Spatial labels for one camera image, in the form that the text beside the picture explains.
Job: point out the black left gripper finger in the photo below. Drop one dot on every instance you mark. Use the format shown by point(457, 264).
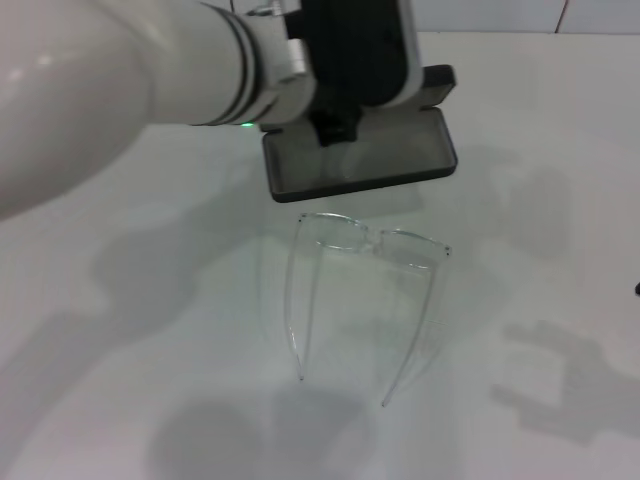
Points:
point(349, 133)
point(328, 137)

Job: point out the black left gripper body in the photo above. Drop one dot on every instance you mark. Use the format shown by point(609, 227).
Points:
point(332, 107)

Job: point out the black glasses case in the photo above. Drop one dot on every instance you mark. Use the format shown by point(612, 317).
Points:
point(400, 165)

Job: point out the clear white glasses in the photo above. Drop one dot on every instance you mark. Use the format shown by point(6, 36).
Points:
point(371, 240)

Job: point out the left wrist camera housing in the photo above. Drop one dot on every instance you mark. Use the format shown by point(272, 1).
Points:
point(350, 50)

